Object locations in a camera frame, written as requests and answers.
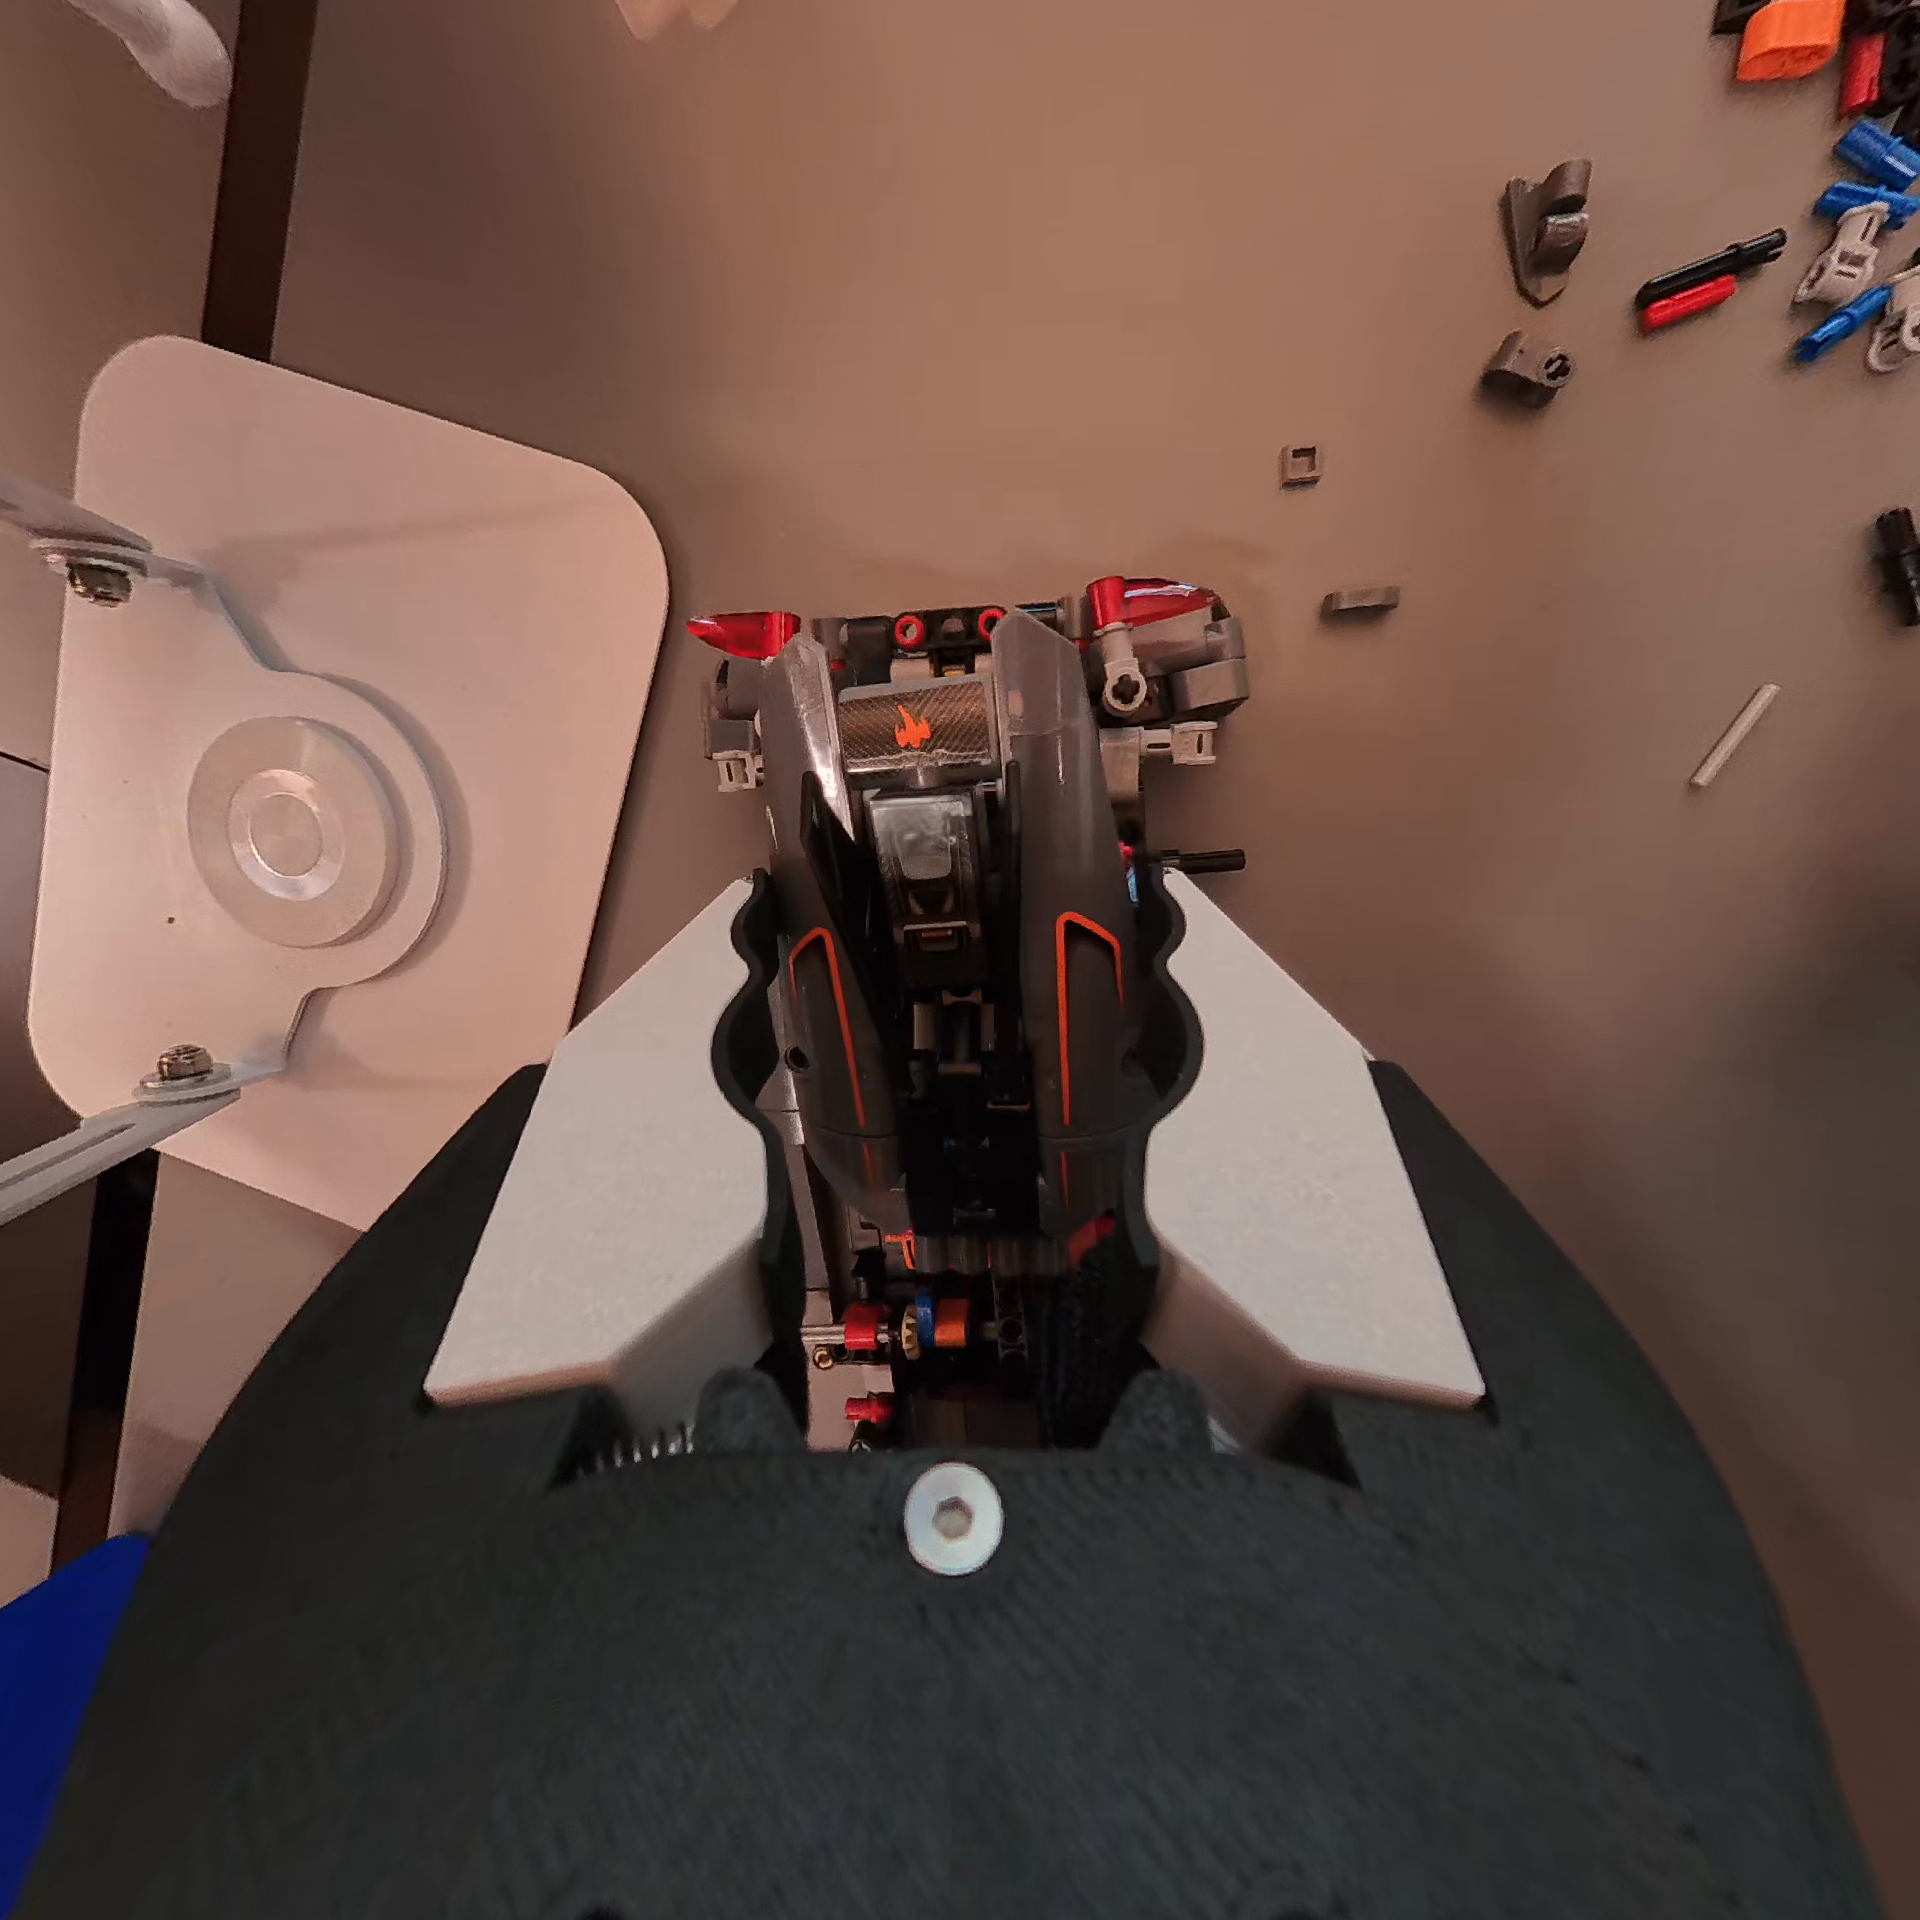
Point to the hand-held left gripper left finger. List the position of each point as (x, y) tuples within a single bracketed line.
[(600, 1201)]

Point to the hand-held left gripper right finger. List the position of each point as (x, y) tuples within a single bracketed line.
[(1307, 1201)]

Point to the grey black lego car model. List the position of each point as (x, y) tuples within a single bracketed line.
[(916, 734)]

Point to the small grey lego bar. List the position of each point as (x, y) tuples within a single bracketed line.
[(1361, 601)]

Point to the light grey lego axle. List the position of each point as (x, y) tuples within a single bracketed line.
[(1734, 736)]

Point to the dark grey lego connector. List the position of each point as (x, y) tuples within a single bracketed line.
[(1523, 376)]

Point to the short black lego pin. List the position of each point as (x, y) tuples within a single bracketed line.
[(1901, 563)]

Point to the long red lego axle pin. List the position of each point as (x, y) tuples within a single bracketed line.
[(1680, 312)]

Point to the grey curved lego panel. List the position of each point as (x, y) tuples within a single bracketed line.
[(1547, 241)]

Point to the long black lego axle pin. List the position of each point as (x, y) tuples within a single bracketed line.
[(1725, 262)]

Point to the blue lego pin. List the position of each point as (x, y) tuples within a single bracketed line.
[(1853, 200), (1844, 323), (1875, 148)]

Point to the white lego connector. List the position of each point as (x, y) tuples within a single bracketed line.
[(1835, 262), (1897, 323)]

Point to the red lego beam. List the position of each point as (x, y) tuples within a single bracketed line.
[(1863, 75)]

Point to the orange lego piece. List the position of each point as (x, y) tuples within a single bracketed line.
[(1792, 41)]

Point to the black lego piece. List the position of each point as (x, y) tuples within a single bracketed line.
[(1894, 29), (1741, 11)]

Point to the white monitor stand base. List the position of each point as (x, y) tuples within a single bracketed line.
[(494, 600)]

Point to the blue box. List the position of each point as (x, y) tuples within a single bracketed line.
[(60, 1598)]

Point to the silver metal stand bracket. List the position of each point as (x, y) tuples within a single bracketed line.
[(301, 833)]

